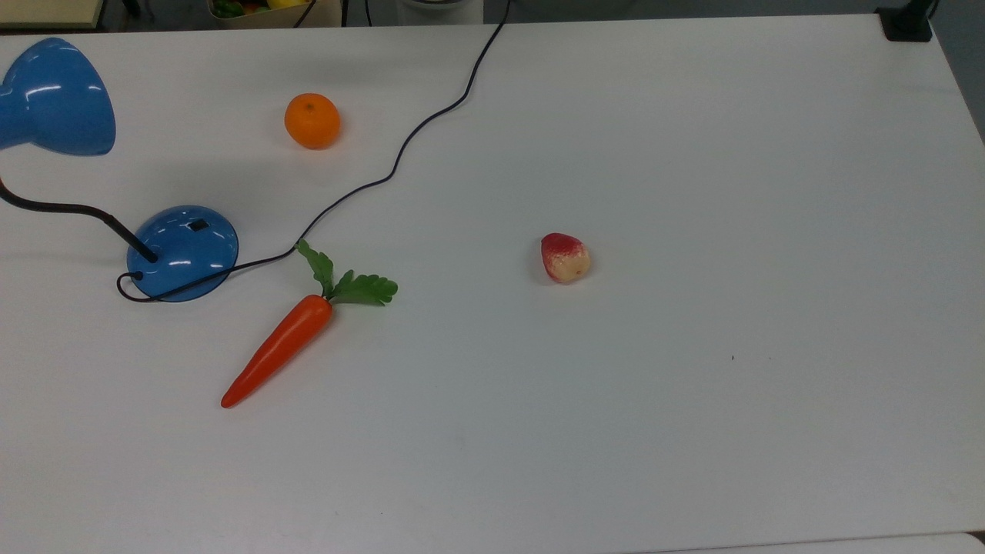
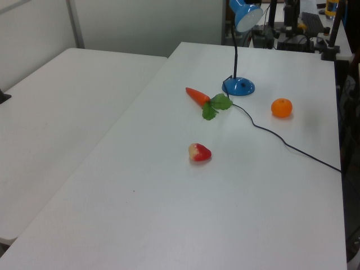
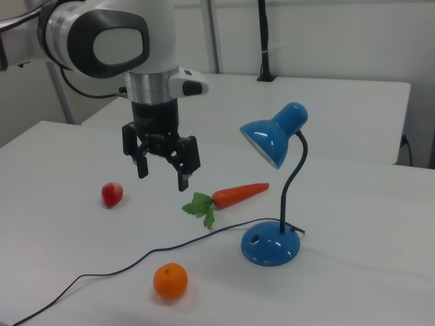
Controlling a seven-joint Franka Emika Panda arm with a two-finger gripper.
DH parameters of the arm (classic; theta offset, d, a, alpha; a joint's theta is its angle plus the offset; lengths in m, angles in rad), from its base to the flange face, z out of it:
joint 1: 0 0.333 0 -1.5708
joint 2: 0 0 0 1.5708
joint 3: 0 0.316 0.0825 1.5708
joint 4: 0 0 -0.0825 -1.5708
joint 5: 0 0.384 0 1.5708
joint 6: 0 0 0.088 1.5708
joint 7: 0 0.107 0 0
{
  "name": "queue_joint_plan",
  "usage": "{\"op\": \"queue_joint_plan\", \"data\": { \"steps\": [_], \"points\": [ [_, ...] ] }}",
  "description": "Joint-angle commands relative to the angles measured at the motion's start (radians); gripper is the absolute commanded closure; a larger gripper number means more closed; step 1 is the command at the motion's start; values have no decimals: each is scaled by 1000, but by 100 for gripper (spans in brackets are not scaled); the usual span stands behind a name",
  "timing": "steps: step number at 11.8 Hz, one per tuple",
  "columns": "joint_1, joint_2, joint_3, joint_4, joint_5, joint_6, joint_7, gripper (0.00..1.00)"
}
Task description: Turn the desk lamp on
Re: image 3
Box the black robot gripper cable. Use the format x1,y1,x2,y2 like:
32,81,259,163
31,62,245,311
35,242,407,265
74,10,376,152
59,66,130,100

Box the black camera pole with base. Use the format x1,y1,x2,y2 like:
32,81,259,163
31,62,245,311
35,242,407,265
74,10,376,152
256,0,278,83

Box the black wall outlet cable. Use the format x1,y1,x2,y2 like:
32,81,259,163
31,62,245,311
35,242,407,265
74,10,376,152
402,134,414,167

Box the grey metal frame post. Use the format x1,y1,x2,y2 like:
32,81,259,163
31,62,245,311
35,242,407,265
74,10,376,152
47,62,74,125

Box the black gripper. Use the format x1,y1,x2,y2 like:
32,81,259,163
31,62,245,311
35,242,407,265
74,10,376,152
122,98,202,193

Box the orange toy carrot green leaves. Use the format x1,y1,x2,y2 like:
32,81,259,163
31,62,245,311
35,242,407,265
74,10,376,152
181,182,271,231

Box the red yellow toy strawberry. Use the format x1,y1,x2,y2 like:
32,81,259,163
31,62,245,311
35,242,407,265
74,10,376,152
101,182,124,209

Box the white side table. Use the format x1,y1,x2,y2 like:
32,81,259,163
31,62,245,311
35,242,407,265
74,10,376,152
80,72,412,167

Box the thin black lamp power cable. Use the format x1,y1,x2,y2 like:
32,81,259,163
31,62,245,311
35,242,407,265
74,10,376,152
1,217,306,326

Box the blue gooseneck desk lamp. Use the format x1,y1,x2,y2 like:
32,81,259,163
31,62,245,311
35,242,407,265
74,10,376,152
239,101,309,267

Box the orange tangerine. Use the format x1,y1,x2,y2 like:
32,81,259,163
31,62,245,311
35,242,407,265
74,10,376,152
153,262,188,300

